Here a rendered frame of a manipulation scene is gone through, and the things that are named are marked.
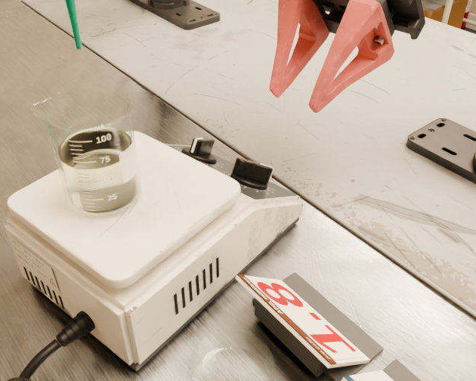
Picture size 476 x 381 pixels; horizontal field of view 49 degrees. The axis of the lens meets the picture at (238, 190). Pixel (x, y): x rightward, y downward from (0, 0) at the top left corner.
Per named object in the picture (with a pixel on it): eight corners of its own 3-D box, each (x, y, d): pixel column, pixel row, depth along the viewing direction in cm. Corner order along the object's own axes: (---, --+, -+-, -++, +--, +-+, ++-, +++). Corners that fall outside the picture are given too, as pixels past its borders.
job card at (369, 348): (295, 274, 42) (298, 237, 39) (383, 351, 36) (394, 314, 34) (234, 313, 39) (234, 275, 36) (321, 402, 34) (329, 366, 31)
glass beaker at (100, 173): (146, 174, 38) (134, 72, 33) (143, 224, 34) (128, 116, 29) (63, 178, 38) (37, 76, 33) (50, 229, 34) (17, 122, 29)
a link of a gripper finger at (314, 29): (315, 95, 34) (384, -29, 34) (231, 63, 38) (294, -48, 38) (341, 133, 40) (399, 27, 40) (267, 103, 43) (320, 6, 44)
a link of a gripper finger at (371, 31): (326, 99, 34) (394, -26, 34) (240, 67, 37) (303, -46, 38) (350, 137, 40) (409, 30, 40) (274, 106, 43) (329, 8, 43)
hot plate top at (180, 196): (133, 135, 43) (132, 125, 43) (248, 193, 37) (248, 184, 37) (2, 209, 36) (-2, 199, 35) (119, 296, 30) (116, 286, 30)
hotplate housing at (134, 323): (196, 167, 53) (192, 97, 48) (304, 222, 47) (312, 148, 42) (-3, 302, 40) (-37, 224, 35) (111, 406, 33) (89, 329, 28)
